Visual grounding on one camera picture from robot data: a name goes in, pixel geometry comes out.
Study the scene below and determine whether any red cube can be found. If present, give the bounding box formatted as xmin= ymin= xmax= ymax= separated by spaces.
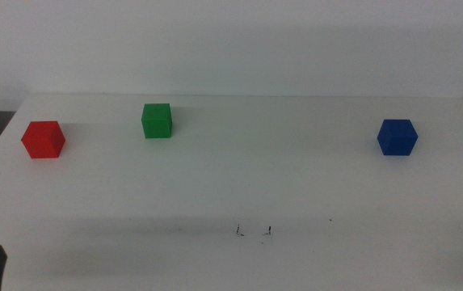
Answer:
xmin=20 ymin=120 xmax=67 ymax=160

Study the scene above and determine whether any blue cube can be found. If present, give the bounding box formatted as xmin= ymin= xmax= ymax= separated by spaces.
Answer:
xmin=376 ymin=118 xmax=419 ymax=157

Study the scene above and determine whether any green cube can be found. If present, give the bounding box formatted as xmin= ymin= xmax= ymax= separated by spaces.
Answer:
xmin=141 ymin=103 xmax=174 ymax=140

